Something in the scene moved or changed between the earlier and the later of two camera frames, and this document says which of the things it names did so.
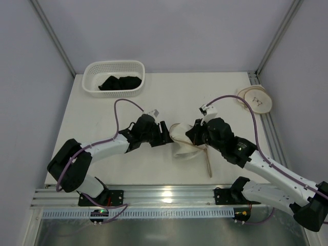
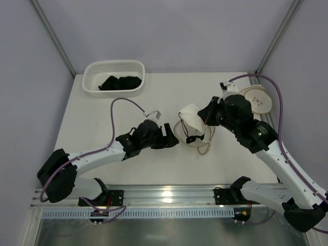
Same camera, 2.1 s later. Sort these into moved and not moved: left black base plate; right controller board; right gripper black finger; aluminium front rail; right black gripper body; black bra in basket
Moved: right gripper black finger; right black gripper body
Not moved: black bra in basket; aluminium front rail; right controller board; left black base plate
